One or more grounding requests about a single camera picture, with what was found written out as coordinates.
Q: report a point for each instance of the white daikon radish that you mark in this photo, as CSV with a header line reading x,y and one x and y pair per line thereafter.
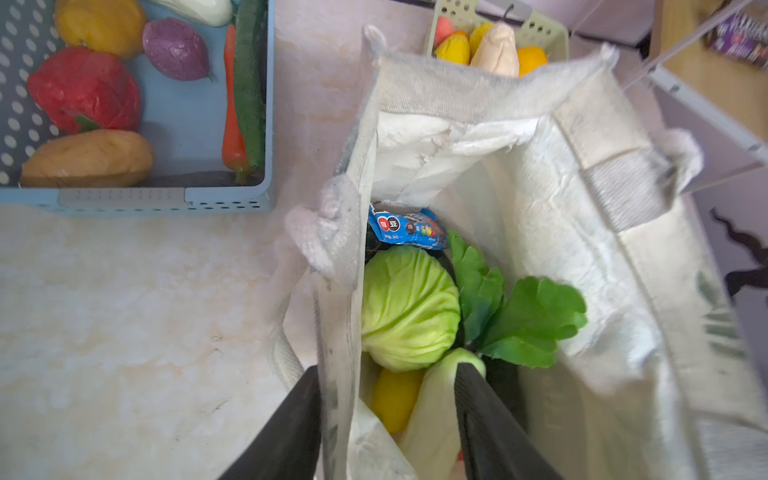
x,y
519,325

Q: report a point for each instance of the green cabbage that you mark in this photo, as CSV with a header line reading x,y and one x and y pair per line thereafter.
x,y
410,309

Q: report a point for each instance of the purple sweet potato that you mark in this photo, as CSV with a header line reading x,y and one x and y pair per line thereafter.
x,y
176,49

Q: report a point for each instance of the yellow lemon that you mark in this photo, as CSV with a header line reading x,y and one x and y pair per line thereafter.
x,y
394,398

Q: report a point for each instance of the green plastic fruit basket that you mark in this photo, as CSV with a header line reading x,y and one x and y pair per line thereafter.
x,y
537,30

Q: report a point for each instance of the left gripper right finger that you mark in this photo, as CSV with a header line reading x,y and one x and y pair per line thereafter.
x,y
493,443

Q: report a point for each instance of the blue candy bag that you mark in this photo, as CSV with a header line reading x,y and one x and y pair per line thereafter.
x,y
419,228

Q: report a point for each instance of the yellow bell pepper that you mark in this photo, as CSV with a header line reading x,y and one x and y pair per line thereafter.
x,y
110,26

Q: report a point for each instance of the cream canvas grocery bag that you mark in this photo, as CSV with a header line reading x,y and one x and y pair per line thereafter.
x,y
550,175

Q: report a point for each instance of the purple candy bag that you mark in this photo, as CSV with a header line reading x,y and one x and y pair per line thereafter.
x,y
740,37

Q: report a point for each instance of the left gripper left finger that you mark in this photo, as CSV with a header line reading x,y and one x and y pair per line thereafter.
x,y
288,446

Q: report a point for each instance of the beige pear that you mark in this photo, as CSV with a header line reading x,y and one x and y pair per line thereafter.
x,y
497,52

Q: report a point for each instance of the orange fruit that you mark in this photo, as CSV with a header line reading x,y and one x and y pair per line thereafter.
x,y
530,58

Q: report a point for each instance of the red chili pepper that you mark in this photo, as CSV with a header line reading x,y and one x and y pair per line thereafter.
x,y
233,151

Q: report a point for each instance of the red apple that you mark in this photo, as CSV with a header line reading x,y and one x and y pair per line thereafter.
x,y
444,28

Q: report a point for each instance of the blue plastic vegetable basket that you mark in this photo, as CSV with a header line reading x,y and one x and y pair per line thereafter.
x,y
184,122

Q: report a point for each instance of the white wooden shelf rack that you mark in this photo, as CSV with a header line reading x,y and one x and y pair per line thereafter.
x,y
726,100

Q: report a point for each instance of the green cucumber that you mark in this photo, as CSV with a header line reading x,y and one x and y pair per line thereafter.
x,y
249,105

